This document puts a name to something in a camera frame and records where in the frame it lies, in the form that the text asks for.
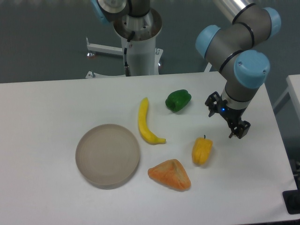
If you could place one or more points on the orange pumpkin wedge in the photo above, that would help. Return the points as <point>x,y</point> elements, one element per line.
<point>172,174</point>

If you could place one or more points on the beige round plate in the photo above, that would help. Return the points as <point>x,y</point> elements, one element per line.
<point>107,156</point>

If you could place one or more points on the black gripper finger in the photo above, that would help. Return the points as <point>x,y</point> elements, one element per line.
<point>239,129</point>
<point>212,103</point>

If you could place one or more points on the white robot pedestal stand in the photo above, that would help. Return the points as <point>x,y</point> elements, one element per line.
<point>138,44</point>

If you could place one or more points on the white side table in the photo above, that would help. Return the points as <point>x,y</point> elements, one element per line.
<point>292,92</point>

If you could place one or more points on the yellow bell pepper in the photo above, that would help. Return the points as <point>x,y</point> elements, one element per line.
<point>201,150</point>

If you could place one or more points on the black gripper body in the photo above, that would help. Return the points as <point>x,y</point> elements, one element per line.
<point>232,116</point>

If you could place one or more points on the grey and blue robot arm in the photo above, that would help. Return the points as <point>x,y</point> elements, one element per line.
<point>230,51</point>

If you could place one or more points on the black clamp at table edge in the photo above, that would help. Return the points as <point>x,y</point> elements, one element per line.
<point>292,201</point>

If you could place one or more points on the yellow banana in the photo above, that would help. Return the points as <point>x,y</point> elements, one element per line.
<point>147,135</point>

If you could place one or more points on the green bell pepper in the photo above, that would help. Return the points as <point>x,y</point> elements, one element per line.
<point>177,100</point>

